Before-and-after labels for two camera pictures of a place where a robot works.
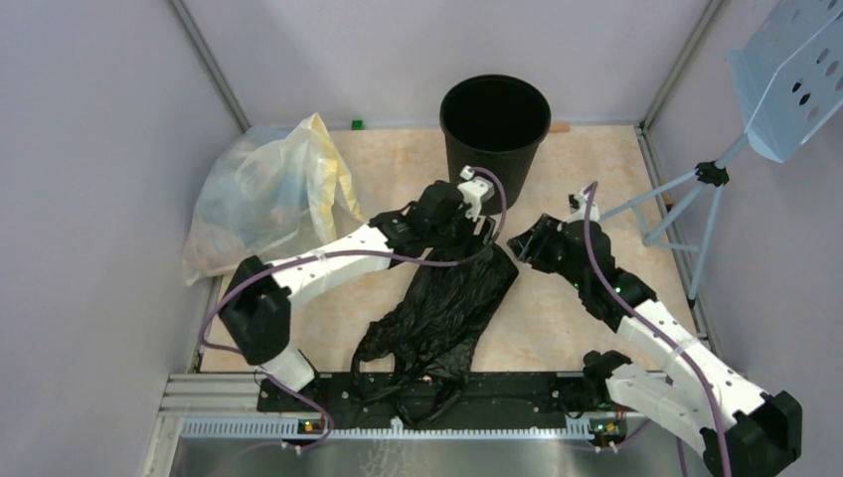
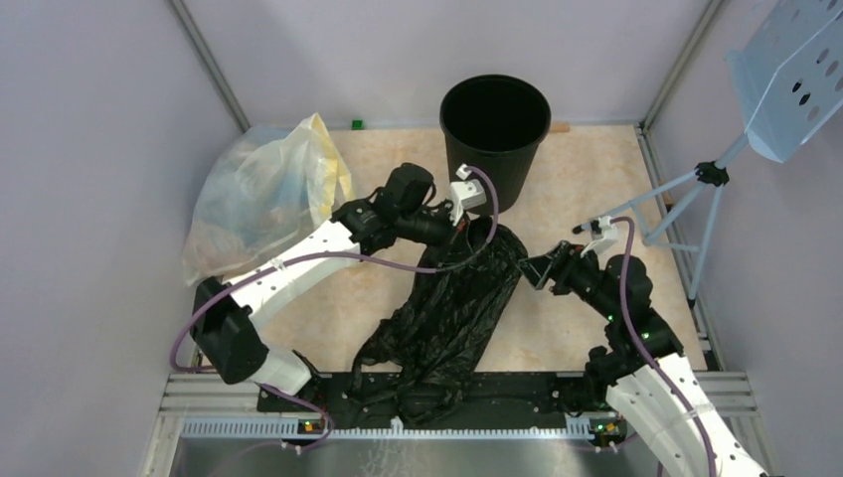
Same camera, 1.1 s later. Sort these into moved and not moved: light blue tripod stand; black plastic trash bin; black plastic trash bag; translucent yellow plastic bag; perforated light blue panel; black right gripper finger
Moved: black right gripper finger; black plastic trash bag
Not moved: light blue tripod stand; perforated light blue panel; black plastic trash bin; translucent yellow plastic bag
